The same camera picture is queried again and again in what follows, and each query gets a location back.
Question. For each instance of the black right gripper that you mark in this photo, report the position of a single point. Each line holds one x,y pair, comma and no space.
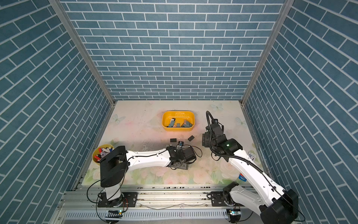
205,139

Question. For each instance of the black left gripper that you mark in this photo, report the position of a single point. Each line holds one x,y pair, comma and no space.
185,166

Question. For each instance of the teal eraser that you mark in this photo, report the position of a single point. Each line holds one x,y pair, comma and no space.
187,124

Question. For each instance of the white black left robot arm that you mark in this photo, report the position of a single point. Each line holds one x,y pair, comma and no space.
115,164

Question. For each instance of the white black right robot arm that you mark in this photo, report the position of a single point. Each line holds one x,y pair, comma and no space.
271,202

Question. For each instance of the yellow plastic storage box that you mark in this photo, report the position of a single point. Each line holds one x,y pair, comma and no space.
180,116

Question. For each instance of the red blue glue tube package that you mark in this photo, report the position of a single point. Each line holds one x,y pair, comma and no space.
252,155

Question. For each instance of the right electronics board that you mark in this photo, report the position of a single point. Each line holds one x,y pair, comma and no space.
233,215

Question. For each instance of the electronics board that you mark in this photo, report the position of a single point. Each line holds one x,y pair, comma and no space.
233,215
113,215

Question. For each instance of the yellow cup of pens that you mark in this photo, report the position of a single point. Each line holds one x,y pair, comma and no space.
101,152

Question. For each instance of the left electronics board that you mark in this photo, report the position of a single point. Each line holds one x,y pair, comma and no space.
113,215

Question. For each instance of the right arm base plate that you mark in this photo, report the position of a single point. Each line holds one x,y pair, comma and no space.
220,199

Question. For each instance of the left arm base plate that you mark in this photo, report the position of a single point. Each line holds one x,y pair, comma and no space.
127,199

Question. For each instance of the aluminium mounting rail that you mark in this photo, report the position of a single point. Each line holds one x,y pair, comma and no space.
151,197

